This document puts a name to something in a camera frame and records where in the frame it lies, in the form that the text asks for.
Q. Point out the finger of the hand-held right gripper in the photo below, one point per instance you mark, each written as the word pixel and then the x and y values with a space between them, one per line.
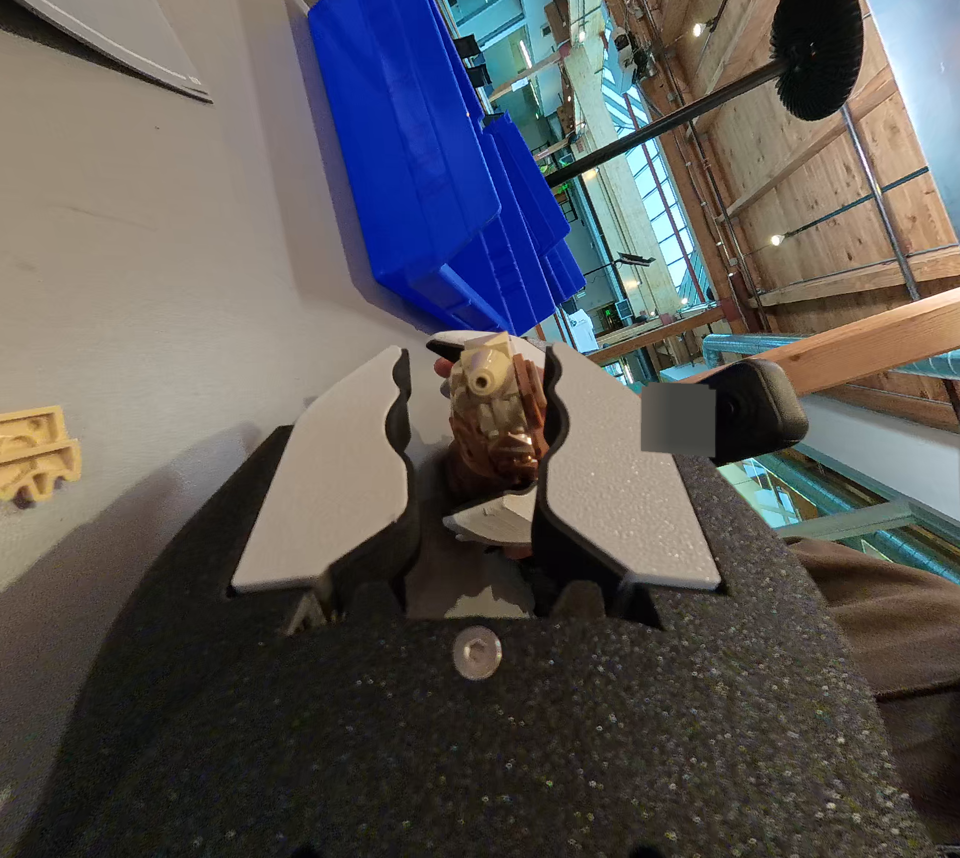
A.
pixel 495 516
pixel 457 340

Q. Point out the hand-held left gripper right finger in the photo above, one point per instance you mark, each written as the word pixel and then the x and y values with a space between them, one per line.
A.
pixel 622 498

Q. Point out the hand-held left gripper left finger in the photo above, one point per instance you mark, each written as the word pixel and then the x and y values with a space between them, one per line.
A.
pixel 322 483

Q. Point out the brown brick model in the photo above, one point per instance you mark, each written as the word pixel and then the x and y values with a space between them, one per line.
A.
pixel 495 423

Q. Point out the large blue storage bin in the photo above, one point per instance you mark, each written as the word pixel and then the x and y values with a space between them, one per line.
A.
pixel 397 122

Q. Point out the tan bracket brick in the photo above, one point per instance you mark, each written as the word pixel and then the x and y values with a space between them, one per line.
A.
pixel 37 453

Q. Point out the grey desk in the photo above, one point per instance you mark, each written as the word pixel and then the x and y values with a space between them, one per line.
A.
pixel 187 235

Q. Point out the wooden railing beam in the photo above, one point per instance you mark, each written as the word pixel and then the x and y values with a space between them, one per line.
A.
pixel 825 340

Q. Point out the row of blue plastic bins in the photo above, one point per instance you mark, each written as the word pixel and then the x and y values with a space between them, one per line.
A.
pixel 540 220

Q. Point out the white ceiling projector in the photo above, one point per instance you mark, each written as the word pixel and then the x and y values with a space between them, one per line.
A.
pixel 631 47

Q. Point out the black pole with round cap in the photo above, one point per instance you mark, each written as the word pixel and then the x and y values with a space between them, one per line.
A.
pixel 817 40

